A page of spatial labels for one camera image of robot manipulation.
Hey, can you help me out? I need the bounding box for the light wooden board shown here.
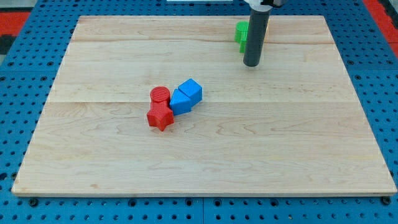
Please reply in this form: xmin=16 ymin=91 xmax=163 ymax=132
xmin=12 ymin=16 xmax=397 ymax=197

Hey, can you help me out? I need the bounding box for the blue triangular block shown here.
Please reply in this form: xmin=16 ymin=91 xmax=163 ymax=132
xmin=169 ymin=89 xmax=192 ymax=116

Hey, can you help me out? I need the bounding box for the blue cube block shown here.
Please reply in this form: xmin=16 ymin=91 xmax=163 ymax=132
xmin=178 ymin=78 xmax=203 ymax=106

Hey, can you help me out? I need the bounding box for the red star block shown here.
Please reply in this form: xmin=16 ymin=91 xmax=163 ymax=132
xmin=147 ymin=101 xmax=174 ymax=131

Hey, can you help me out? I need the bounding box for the red cylinder block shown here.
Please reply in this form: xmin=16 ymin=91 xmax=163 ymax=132
xmin=150 ymin=86 xmax=170 ymax=103

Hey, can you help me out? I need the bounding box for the green block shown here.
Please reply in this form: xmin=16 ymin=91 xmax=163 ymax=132
xmin=234 ymin=21 xmax=249 ymax=53

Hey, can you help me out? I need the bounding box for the yellow block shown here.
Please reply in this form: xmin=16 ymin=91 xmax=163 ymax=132
xmin=264 ymin=24 xmax=269 ymax=41

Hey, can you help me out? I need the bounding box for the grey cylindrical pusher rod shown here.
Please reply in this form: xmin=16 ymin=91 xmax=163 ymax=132
xmin=243 ymin=9 xmax=271 ymax=67

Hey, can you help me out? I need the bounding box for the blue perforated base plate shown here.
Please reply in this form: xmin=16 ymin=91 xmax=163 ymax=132
xmin=1 ymin=0 xmax=397 ymax=223

